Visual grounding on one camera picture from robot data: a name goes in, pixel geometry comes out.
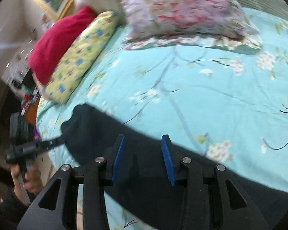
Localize person's left hand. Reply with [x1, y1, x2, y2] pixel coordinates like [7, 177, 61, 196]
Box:
[11, 163, 44, 196]

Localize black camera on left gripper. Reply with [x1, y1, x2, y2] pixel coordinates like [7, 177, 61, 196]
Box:
[9, 112, 34, 145]

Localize black pants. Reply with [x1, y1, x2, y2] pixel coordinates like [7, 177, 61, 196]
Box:
[61, 104, 288, 229]

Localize person's black left sleeve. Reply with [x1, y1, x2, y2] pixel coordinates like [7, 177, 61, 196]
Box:
[0, 189, 28, 229]

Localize red fleece blanket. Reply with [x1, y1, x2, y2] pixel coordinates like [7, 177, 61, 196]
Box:
[27, 6, 96, 86]

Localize purple floral pillow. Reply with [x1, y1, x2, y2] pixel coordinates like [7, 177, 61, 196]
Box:
[119, 0, 262, 50]

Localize light blue floral bedsheet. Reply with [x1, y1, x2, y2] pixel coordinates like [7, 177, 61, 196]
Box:
[37, 8, 288, 229]

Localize yellow cartoon print pillow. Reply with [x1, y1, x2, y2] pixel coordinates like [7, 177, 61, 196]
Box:
[38, 10, 118, 104]

